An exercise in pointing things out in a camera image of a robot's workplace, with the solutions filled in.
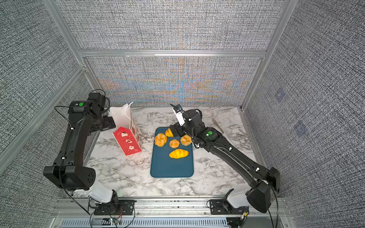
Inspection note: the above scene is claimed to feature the teal rectangular tray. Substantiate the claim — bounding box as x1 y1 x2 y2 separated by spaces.
150 137 194 178

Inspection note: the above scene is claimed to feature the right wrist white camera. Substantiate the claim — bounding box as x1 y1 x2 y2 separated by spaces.
170 104 185 126

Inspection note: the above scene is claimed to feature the small round crusty bun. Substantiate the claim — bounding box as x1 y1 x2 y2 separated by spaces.
169 139 180 149

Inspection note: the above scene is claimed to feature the knot shaped bread roll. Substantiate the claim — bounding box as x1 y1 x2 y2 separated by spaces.
155 133 167 147

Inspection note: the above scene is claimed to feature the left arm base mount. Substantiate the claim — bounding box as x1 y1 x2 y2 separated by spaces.
94 200 136 215

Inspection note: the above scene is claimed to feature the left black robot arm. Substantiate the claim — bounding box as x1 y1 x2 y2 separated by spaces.
43 90 116 203

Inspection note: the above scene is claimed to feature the striped yellow bun left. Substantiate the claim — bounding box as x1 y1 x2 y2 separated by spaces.
164 128 174 137

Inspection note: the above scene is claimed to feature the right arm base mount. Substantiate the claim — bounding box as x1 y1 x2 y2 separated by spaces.
207 189 249 215

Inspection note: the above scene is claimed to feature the flaky braided pastry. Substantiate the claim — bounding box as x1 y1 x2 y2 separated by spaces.
180 135 192 146

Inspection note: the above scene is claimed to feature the yellow striped croissant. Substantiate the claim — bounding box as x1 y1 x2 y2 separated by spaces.
169 149 189 159

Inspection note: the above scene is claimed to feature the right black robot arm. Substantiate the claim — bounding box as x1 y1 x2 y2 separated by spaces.
170 104 280 213

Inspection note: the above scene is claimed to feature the red white paper gift bag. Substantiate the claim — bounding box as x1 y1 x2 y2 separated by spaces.
109 103 142 156

